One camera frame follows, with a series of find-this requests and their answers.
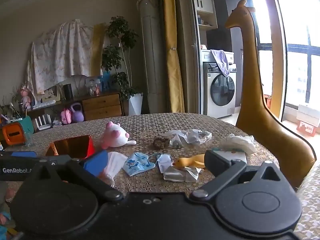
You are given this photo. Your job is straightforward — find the clear packet with dark contents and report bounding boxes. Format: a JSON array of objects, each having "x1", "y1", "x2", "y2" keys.
[{"x1": 186, "y1": 129, "x2": 213, "y2": 145}]

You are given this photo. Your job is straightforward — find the blue printed face mask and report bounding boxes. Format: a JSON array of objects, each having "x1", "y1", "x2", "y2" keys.
[{"x1": 122, "y1": 152, "x2": 156, "y2": 177}]

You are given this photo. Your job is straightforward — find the clear toy display box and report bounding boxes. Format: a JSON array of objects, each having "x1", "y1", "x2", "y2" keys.
[{"x1": 85, "y1": 76, "x2": 102, "y2": 96}]

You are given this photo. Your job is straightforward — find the photo frame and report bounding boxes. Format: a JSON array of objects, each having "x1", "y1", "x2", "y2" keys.
[{"x1": 41, "y1": 85, "x2": 61, "y2": 102}]

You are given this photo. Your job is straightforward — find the white face mask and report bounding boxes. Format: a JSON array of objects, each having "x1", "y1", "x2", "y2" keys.
[{"x1": 104, "y1": 151, "x2": 129, "y2": 188}]

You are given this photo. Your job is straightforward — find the black cylindrical speaker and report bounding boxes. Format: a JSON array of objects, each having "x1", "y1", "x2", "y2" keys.
[{"x1": 63, "y1": 84, "x2": 74, "y2": 100}]

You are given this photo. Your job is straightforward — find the yellow giraffe-shaped chair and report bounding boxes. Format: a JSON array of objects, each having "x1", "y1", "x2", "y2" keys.
[{"x1": 225, "y1": 0, "x2": 317, "y2": 189}]

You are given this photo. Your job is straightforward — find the white cloth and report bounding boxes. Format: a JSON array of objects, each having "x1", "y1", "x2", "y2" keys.
[{"x1": 219, "y1": 134, "x2": 256, "y2": 154}]

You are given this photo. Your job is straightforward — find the white plastic bag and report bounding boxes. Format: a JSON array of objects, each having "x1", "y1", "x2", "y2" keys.
[{"x1": 164, "y1": 129, "x2": 192, "y2": 140}]

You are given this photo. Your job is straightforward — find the patterned gold tablecloth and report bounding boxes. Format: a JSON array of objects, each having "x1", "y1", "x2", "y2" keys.
[{"x1": 5, "y1": 112, "x2": 280, "y2": 200}]

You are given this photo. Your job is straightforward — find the white washing machine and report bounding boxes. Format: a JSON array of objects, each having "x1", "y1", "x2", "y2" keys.
[{"x1": 201, "y1": 49, "x2": 237, "y2": 119}]

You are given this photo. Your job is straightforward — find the green potted tree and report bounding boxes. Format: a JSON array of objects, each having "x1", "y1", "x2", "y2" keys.
[{"x1": 101, "y1": 16, "x2": 143, "y2": 100}]

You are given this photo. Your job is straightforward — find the yellow curtain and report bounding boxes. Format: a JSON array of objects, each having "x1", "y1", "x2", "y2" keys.
[{"x1": 162, "y1": 0, "x2": 185, "y2": 113}]

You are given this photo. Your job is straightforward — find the pink toy suitcase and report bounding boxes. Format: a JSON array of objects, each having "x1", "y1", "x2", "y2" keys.
[{"x1": 61, "y1": 108, "x2": 73, "y2": 125}]

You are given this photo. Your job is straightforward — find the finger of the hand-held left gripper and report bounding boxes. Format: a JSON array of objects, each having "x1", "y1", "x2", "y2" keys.
[
  {"x1": 0, "y1": 151, "x2": 37, "y2": 158},
  {"x1": 34, "y1": 155, "x2": 73, "y2": 167}
]

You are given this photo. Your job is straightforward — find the brown scrunchie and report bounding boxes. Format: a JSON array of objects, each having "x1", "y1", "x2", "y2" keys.
[{"x1": 153, "y1": 137, "x2": 170, "y2": 149}]

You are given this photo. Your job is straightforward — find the floral printed cloth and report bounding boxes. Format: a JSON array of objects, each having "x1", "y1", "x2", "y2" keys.
[{"x1": 27, "y1": 19, "x2": 94, "y2": 94}]

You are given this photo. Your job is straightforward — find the orange and teal tissue box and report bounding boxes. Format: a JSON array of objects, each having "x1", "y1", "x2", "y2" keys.
[{"x1": 2, "y1": 116, "x2": 35, "y2": 146}]

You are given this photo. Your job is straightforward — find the white angular planter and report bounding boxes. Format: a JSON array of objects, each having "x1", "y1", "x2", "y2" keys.
[{"x1": 128, "y1": 93, "x2": 143, "y2": 116}]

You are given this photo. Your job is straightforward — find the red rectangular box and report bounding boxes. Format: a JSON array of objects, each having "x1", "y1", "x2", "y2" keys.
[{"x1": 45, "y1": 134, "x2": 97, "y2": 159}]

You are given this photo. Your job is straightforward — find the purple cloth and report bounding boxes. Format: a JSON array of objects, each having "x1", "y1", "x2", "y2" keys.
[{"x1": 211, "y1": 49, "x2": 230, "y2": 77}]

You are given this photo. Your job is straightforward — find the wooden sideboard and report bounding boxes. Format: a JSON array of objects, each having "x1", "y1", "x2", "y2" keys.
[{"x1": 25, "y1": 91, "x2": 123, "y2": 130}]

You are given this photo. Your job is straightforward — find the white card with teal edge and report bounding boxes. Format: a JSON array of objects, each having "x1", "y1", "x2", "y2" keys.
[{"x1": 212, "y1": 148, "x2": 248, "y2": 163}]

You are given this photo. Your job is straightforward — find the silver foil packet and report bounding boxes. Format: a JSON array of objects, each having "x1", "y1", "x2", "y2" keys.
[{"x1": 163, "y1": 166, "x2": 204, "y2": 182}]

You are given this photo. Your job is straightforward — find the white router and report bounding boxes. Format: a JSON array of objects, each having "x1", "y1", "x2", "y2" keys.
[{"x1": 35, "y1": 114, "x2": 52, "y2": 130}]

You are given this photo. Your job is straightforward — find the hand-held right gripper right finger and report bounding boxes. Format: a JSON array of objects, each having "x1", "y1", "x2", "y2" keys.
[{"x1": 190, "y1": 150, "x2": 292, "y2": 198}]

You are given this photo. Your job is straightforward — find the white keyboard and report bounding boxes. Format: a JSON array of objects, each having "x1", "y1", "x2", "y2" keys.
[{"x1": 32, "y1": 99, "x2": 57, "y2": 110}]

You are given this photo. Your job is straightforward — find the small potted plant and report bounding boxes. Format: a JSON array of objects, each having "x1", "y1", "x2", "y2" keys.
[{"x1": 0, "y1": 87, "x2": 22, "y2": 117}]

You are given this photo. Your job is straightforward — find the houndstooth fabric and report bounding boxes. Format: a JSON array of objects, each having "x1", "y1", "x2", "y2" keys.
[{"x1": 295, "y1": 161, "x2": 320, "y2": 240}]

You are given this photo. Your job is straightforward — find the pink doll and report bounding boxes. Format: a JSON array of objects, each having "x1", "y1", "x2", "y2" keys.
[{"x1": 20, "y1": 81, "x2": 33, "y2": 110}]

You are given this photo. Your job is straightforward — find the red and white cardboard box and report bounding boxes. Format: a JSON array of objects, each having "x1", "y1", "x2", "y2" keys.
[{"x1": 296, "y1": 104, "x2": 320, "y2": 137}]

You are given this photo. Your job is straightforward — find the yellow rubber duck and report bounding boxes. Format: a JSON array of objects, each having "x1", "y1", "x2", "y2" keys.
[{"x1": 172, "y1": 154, "x2": 206, "y2": 170}]

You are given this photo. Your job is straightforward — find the white standing air conditioner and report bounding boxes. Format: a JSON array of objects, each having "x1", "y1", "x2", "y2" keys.
[{"x1": 137, "y1": 0, "x2": 167, "y2": 114}]

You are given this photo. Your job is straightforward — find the pink and white plush toy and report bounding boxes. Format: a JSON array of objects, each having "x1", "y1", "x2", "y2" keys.
[{"x1": 100, "y1": 121, "x2": 137, "y2": 148}]

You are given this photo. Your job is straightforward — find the blue box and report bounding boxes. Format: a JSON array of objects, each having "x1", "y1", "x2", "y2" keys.
[{"x1": 100, "y1": 71, "x2": 112, "y2": 92}]

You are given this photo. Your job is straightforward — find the purple kettlebell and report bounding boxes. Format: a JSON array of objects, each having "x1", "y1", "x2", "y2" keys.
[{"x1": 71, "y1": 102, "x2": 84, "y2": 123}]

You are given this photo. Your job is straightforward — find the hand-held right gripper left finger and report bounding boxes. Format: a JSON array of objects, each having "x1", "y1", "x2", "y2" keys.
[{"x1": 34, "y1": 150, "x2": 125, "y2": 202}]

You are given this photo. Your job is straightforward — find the triangular clear packet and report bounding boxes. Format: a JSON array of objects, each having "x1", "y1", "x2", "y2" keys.
[{"x1": 169, "y1": 134, "x2": 187, "y2": 148}]

